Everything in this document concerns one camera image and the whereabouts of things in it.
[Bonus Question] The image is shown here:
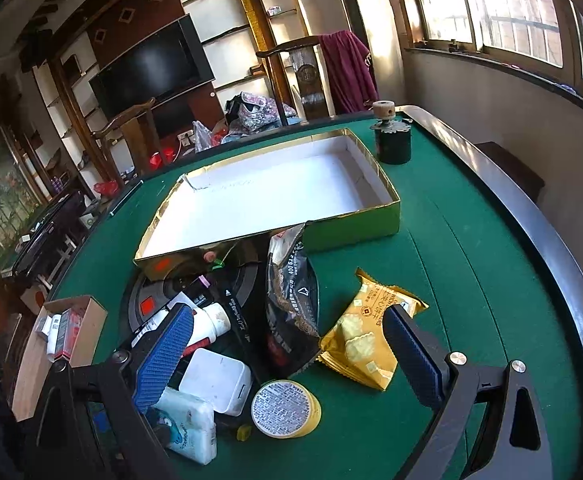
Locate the white pill bottle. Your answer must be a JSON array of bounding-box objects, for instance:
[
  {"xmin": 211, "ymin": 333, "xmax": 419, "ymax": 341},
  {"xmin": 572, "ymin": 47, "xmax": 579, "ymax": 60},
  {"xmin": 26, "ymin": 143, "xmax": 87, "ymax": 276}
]
[{"xmin": 131, "ymin": 302, "xmax": 230, "ymax": 356}]

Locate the silver red carton box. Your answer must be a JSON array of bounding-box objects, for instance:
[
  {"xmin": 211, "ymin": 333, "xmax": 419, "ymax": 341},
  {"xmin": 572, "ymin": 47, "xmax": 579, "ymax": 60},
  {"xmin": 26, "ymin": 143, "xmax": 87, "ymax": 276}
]
[{"xmin": 55, "ymin": 309, "xmax": 83, "ymax": 360}]

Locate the cardboard tray box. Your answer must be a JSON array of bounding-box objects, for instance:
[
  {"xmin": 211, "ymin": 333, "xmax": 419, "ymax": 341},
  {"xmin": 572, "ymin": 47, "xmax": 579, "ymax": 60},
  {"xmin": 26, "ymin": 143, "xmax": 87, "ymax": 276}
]
[{"xmin": 11, "ymin": 296, "xmax": 108, "ymax": 422}]

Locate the small white carton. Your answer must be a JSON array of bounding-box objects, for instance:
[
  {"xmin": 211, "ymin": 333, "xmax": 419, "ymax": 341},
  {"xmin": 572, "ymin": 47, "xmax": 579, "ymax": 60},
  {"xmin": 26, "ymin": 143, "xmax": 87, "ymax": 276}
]
[{"xmin": 33, "ymin": 314, "xmax": 61, "ymax": 362}]

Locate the white square box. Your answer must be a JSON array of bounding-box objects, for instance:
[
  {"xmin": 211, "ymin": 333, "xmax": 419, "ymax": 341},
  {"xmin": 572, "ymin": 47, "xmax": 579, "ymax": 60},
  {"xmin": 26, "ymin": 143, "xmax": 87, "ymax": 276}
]
[{"xmin": 178, "ymin": 348, "xmax": 252, "ymax": 417}]

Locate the yellow snack packet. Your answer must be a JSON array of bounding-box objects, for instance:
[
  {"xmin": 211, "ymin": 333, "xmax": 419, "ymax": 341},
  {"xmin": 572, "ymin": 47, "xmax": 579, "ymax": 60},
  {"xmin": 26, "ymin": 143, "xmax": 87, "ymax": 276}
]
[{"xmin": 317, "ymin": 268, "xmax": 429, "ymax": 391}]

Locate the yellow round tin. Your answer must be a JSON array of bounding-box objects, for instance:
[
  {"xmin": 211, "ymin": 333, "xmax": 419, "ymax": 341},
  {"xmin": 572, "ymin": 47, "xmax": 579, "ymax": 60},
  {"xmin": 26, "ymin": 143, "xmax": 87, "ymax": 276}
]
[{"xmin": 251, "ymin": 379, "xmax": 322, "ymax": 440}]

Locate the black foil snack bag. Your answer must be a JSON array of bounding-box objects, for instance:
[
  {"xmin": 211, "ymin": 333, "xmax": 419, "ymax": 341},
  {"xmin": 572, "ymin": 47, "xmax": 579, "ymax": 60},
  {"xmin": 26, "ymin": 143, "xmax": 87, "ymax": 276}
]
[{"xmin": 265, "ymin": 224, "xmax": 321, "ymax": 377}]

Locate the gold shallow box tray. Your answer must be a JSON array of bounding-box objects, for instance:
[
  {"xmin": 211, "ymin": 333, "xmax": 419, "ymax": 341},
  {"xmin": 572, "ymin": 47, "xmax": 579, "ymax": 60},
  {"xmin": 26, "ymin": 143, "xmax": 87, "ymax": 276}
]
[{"xmin": 134, "ymin": 128, "xmax": 401, "ymax": 281}]

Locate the wooden chair left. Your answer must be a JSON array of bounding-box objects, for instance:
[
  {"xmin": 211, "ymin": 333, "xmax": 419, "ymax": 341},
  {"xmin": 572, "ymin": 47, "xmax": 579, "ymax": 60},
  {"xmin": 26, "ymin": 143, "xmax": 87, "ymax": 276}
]
[{"xmin": 90, "ymin": 98, "xmax": 168, "ymax": 188}]

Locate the dark jar with knob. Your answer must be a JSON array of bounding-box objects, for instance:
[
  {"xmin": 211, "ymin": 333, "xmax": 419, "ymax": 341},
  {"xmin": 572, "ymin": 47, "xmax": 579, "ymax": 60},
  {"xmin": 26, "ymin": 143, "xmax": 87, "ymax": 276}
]
[{"xmin": 371, "ymin": 101, "xmax": 412, "ymax": 165}]

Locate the pile of clothes bags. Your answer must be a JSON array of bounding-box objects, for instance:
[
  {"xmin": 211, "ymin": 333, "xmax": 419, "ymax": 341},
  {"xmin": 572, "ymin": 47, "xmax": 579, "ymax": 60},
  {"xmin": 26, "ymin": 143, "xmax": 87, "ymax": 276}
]
[{"xmin": 192, "ymin": 91, "xmax": 282, "ymax": 153}]

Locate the black television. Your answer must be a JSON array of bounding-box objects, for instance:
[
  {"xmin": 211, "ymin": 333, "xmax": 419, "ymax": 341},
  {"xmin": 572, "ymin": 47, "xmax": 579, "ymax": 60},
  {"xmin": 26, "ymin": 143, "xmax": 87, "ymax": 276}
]
[{"xmin": 90, "ymin": 15, "xmax": 214, "ymax": 119}]

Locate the maroon cloth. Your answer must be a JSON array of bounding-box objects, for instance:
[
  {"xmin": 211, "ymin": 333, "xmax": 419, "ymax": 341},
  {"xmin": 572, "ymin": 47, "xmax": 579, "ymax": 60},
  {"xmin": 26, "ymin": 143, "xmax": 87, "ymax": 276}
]
[{"xmin": 319, "ymin": 30, "xmax": 379, "ymax": 115}]

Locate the wooden chair with cloth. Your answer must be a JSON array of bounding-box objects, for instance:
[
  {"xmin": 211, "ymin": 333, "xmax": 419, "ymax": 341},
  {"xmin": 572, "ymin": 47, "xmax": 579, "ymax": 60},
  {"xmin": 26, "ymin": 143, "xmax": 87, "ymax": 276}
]
[{"xmin": 255, "ymin": 34, "xmax": 373, "ymax": 126}]

